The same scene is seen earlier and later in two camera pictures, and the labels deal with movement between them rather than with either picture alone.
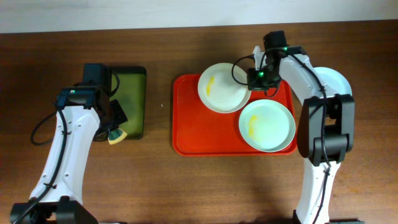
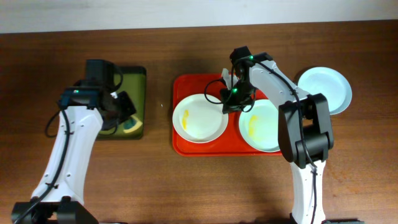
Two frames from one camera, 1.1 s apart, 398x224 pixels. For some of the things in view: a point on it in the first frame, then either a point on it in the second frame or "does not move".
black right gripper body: (259, 78) -> (239, 95)
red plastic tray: (199, 131) does not move
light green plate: (267, 126) does not move
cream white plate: (219, 91) -> (199, 118)
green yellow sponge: (116, 135) -> (132, 124)
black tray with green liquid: (131, 96) does not move
